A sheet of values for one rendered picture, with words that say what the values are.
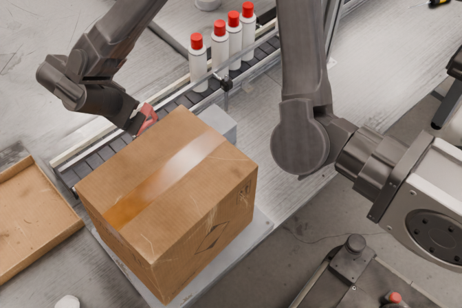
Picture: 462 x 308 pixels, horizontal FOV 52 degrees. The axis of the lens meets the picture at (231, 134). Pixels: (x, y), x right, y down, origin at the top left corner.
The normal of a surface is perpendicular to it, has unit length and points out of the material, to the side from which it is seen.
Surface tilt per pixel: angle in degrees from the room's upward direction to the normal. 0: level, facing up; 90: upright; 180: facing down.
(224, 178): 0
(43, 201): 0
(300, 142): 50
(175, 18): 0
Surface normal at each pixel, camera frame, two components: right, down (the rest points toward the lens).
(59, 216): 0.01, -0.58
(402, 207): -0.65, 0.62
